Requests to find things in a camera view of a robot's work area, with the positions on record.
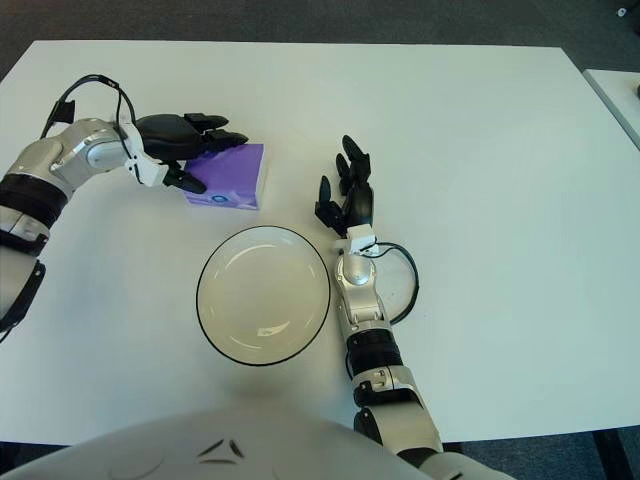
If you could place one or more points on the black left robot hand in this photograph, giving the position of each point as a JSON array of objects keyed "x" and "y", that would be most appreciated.
[{"x": 170, "y": 137}]

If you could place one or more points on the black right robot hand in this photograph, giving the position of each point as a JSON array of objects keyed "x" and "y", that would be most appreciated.
[{"x": 360, "y": 202}]

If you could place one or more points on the purple tissue paper pack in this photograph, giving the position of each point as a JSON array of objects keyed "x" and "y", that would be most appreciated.
[{"x": 235, "y": 175}]

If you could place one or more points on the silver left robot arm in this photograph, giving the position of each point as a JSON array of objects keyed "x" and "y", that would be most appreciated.
[{"x": 55, "y": 170}]

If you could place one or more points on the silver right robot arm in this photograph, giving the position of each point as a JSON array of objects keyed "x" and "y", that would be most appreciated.
[{"x": 370, "y": 310}]

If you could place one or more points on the white plate with black rim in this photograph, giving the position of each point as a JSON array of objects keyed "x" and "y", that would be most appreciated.
[{"x": 262, "y": 295}]

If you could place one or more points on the grey robot torso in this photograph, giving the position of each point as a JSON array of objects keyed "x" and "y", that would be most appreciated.
[{"x": 250, "y": 445}]

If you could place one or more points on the neighbouring white table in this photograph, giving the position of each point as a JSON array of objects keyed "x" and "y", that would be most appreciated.
[{"x": 617, "y": 100}]

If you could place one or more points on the small white floor object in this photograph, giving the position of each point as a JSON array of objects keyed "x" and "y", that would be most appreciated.
[{"x": 621, "y": 12}]

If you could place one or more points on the black table leg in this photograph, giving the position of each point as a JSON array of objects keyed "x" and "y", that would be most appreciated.
[{"x": 610, "y": 455}]

